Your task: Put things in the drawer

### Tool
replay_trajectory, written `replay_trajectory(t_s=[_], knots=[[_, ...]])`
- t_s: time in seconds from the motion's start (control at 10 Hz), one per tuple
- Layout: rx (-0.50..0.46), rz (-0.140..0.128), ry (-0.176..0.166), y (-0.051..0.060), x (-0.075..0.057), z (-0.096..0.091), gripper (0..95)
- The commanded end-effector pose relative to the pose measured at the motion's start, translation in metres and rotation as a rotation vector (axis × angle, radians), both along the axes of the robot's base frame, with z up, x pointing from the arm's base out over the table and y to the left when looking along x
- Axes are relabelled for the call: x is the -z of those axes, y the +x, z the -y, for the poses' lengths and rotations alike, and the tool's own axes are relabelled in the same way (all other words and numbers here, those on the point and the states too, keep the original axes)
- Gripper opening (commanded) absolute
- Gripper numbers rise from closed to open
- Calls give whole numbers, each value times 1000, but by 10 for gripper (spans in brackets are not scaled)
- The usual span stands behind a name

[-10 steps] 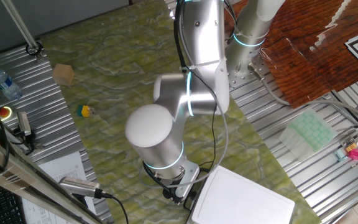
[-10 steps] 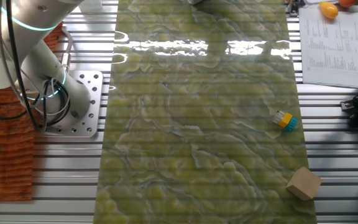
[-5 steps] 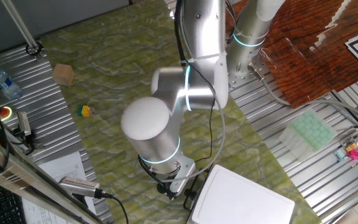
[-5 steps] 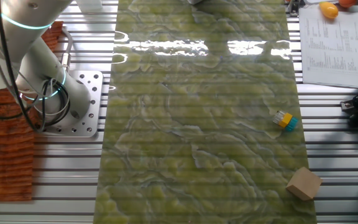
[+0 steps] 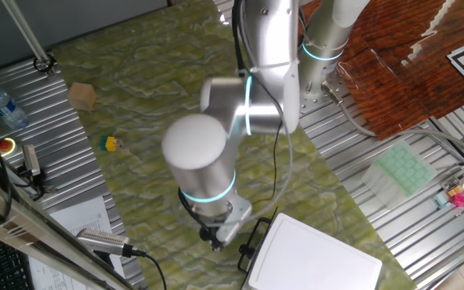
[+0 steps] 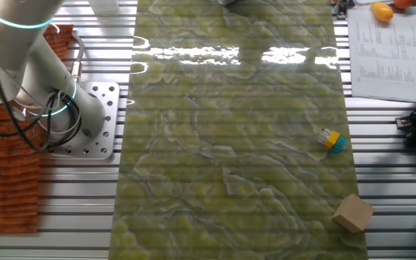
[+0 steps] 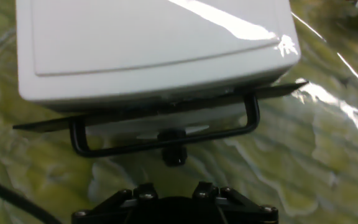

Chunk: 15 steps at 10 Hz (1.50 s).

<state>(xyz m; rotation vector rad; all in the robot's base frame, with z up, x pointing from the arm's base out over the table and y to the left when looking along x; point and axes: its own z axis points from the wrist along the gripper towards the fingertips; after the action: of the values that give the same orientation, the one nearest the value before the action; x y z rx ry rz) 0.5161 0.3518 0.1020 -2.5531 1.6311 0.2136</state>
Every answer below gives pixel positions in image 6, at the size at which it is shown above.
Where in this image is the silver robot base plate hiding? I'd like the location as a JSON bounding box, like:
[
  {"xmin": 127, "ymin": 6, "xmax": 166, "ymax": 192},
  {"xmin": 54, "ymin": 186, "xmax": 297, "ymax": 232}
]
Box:
[{"xmin": 47, "ymin": 81, "xmax": 121, "ymax": 160}]

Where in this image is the red-brown wood grain board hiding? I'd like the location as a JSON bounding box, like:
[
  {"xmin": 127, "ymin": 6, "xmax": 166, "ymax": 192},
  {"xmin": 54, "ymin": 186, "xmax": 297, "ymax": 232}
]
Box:
[{"xmin": 0, "ymin": 23, "xmax": 75, "ymax": 234}]

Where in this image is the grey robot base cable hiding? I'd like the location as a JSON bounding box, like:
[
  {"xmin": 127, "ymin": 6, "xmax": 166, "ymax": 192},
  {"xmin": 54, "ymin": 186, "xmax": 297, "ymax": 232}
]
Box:
[{"xmin": 71, "ymin": 30, "xmax": 86, "ymax": 84}]

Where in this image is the yellow teal clear toy brick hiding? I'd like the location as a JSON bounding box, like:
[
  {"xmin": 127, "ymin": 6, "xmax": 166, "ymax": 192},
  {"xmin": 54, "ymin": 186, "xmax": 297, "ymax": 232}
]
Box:
[{"xmin": 316, "ymin": 127, "xmax": 347, "ymax": 153}]

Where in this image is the yellow toy fruit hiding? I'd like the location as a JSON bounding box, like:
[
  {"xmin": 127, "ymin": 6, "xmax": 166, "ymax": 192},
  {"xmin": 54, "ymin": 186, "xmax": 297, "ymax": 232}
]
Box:
[{"xmin": 370, "ymin": 1, "xmax": 394, "ymax": 22}]

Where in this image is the white plastic block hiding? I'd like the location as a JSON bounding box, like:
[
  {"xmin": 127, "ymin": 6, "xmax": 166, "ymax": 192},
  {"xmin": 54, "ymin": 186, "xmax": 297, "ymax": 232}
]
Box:
[{"xmin": 87, "ymin": 0, "xmax": 121, "ymax": 15}]

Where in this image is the large wooden block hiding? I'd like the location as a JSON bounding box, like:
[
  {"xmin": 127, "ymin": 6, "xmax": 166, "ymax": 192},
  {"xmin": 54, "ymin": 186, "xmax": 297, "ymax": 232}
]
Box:
[{"xmin": 332, "ymin": 193, "xmax": 376, "ymax": 234}]

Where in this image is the orange toy fruit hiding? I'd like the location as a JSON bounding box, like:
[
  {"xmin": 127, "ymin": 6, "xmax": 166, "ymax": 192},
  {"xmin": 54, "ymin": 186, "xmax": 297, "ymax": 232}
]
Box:
[{"xmin": 393, "ymin": 0, "xmax": 416, "ymax": 10}]

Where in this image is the black and grey cable bundle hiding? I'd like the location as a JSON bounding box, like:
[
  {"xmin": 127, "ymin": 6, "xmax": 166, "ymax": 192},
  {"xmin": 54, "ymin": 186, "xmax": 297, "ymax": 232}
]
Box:
[{"xmin": 0, "ymin": 0, "xmax": 83, "ymax": 152}]

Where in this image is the printed white paper sheet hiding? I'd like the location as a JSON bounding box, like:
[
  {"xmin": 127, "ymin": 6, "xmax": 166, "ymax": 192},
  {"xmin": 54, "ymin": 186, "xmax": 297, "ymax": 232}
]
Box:
[{"xmin": 347, "ymin": 6, "xmax": 416, "ymax": 104}]

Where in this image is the green marble pattern mat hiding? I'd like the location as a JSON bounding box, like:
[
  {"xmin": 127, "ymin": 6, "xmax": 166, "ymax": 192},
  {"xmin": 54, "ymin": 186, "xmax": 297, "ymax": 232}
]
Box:
[{"xmin": 108, "ymin": 0, "xmax": 370, "ymax": 260}]

